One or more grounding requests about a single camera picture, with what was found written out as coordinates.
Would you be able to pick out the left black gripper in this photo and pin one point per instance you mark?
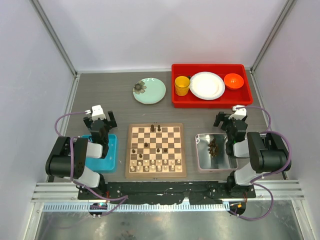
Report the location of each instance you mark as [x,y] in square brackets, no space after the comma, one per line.
[87,120]

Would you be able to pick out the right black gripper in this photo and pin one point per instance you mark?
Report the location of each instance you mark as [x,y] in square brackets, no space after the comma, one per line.
[220,117]

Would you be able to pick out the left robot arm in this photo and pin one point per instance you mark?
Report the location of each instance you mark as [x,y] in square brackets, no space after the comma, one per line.
[67,159]

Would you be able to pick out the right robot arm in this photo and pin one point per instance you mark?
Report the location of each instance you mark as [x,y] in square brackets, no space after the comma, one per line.
[267,152]

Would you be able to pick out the pile of dark chess pieces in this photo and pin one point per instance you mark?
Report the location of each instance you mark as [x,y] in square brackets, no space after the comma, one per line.
[213,148]

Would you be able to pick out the wooden chess board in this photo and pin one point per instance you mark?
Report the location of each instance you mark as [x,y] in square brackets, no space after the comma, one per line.
[171,137]

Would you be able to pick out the white paper plate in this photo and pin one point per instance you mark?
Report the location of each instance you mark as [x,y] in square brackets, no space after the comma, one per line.
[207,86]

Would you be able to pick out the orange plastic bowl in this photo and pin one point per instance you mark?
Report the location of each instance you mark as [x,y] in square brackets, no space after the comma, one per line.
[233,81]

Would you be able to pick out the red plastic bin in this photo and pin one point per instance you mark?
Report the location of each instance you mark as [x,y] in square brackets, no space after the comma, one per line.
[241,96]

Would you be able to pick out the blue plastic tray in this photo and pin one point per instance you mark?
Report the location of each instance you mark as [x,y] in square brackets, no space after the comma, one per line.
[94,160]

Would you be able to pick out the silver metal tray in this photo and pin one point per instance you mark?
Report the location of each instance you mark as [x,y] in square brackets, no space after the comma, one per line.
[218,164]

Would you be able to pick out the yellow plastic cup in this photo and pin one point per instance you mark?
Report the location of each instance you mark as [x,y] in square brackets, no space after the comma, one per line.
[181,85]

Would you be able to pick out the mint green flower plate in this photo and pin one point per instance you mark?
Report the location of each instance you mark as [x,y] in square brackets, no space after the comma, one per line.
[149,91]

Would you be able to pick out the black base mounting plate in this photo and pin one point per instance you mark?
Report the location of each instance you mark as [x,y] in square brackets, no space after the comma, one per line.
[173,192]

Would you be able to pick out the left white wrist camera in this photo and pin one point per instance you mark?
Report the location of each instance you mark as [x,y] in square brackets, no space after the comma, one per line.
[96,113]

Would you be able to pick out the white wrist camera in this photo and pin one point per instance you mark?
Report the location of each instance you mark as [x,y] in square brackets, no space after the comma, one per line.
[239,112]
[96,113]

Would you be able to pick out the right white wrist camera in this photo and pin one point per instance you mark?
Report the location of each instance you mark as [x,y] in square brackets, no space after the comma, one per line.
[239,112]

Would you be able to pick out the aluminium frame rail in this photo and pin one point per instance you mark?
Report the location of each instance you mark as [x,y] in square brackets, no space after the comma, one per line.
[265,190]

